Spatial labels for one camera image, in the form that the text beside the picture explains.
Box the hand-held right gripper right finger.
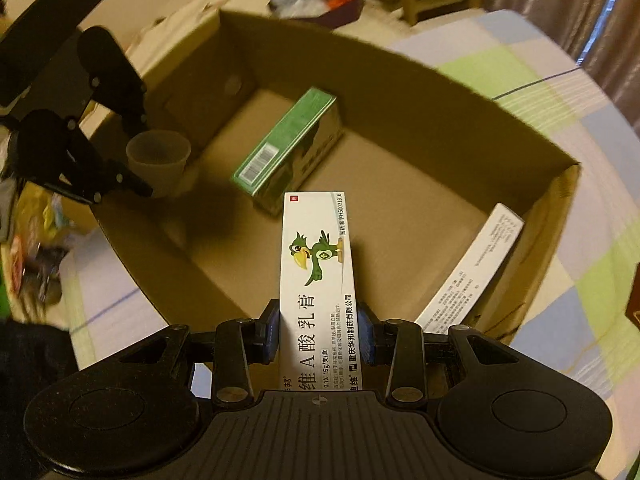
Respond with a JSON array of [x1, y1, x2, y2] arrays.
[[357, 303, 522, 409]]

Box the white ointment box parrot print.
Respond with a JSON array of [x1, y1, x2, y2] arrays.
[[277, 191, 357, 394]]

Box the striped curtain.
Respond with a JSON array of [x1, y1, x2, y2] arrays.
[[479, 0, 640, 138]]

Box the checked pastel tablecloth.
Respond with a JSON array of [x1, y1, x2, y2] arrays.
[[65, 7, 640, 480]]

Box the brown cardboard box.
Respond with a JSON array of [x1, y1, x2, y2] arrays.
[[92, 0, 584, 392]]

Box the colourful clutter pile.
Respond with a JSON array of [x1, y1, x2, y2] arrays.
[[0, 175, 98, 313]]

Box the translucent plastic cup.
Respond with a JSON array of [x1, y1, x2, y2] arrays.
[[126, 130, 193, 199]]

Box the white box with small print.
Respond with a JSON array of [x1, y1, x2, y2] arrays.
[[415, 203, 526, 334]]

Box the purple basket with orange contents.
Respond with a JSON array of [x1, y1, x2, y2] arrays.
[[318, 0, 367, 32]]

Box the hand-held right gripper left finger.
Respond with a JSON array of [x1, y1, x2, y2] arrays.
[[117, 299, 281, 409]]

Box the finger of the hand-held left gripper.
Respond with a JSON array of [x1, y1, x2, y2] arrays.
[[10, 109, 154, 206], [76, 26, 151, 132]]

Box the green medicine box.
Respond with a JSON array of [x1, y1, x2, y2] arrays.
[[230, 87, 346, 217]]

